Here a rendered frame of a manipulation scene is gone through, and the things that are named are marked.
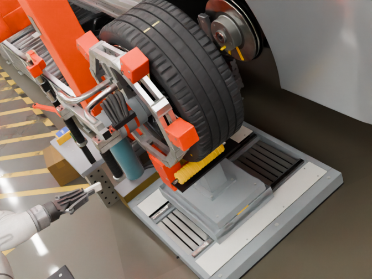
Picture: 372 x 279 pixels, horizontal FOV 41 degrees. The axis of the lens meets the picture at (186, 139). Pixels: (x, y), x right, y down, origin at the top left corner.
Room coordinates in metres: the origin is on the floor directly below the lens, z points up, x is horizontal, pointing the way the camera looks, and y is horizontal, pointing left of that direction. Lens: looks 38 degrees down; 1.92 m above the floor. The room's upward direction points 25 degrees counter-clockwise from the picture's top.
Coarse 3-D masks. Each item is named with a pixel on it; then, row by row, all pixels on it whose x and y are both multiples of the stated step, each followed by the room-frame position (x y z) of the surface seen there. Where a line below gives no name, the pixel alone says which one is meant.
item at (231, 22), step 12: (216, 0) 1.97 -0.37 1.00; (228, 0) 1.92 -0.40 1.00; (216, 12) 2.00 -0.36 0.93; (228, 12) 1.91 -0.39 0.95; (240, 12) 1.85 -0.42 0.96; (216, 24) 1.94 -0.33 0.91; (228, 24) 1.90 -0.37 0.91; (240, 24) 1.86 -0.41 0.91; (252, 24) 1.82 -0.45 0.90; (228, 36) 1.89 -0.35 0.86; (240, 36) 1.88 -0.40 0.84; (252, 36) 1.80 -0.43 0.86; (228, 48) 1.92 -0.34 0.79; (240, 48) 1.91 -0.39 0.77; (252, 48) 1.82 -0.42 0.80; (240, 60) 1.94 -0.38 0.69
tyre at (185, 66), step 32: (160, 0) 1.78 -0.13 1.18; (128, 32) 1.66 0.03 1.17; (160, 32) 1.61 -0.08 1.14; (192, 32) 1.59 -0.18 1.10; (160, 64) 1.51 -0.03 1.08; (192, 64) 1.51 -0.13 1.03; (224, 64) 1.51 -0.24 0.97; (192, 96) 1.45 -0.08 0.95; (224, 96) 1.47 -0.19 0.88; (224, 128) 1.47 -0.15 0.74; (192, 160) 1.56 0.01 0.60
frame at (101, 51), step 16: (96, 48) 1.77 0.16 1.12; (112, 48) 1.71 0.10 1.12; (96, 64) 1.83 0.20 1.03; (112, 64) 1.61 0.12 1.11; (96, 80) 1.93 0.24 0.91; (128, 80) 1.54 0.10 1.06; (144, 80) 1.53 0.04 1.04; (144, 96) 1.49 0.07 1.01; (160, 96) 1.48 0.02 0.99; (160, 112) 1.44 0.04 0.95; (144, 128) 1.83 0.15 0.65; (160, 128) 1.47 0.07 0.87; (144, 144) 1.76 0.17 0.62; (160, 144) 1.71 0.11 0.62; (160, 160) 1.65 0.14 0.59; (176, 160) 1.49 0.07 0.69
